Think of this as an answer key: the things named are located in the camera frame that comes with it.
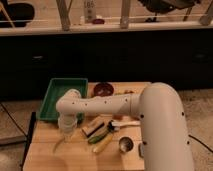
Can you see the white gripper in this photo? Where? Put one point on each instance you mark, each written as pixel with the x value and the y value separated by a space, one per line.
pixel 67 123

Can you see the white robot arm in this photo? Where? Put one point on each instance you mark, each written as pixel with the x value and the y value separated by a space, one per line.
pixel 166 145

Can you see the wooden block with black stripe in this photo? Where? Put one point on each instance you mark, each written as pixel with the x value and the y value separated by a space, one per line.
pixel 92 126

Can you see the green cucumber toy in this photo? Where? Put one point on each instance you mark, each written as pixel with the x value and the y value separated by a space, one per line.
pixel 97 138

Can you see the green plastic tray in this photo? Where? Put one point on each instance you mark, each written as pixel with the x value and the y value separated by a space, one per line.
pixel 56 89

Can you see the yellow banana toy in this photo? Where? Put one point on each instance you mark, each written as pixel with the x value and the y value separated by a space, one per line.
pixel 100 147

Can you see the orange tomato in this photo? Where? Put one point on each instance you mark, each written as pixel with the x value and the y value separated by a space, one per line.
pixel 119 117

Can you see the small metal cup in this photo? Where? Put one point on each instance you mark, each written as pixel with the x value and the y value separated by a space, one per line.
pixel 126 144

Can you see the red pepper toy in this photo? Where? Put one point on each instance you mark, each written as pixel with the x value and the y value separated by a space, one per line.
pixel 128 92

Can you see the red bowl on ledge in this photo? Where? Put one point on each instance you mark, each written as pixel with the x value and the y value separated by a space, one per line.
pixel 98 21

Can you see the white bottle background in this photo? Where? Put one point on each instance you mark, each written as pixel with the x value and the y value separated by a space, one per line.
pixel 89 10

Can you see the black chair left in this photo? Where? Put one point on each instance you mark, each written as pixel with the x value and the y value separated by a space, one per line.
pixel 20 13

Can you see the black chair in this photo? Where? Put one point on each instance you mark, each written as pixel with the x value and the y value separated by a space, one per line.
pixel 166 6
pixel 20 13

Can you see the black chair right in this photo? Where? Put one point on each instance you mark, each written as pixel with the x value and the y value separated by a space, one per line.
pixel 166 6

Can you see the white handled black brush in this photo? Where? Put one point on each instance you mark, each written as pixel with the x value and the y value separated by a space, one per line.
pixel 117 125

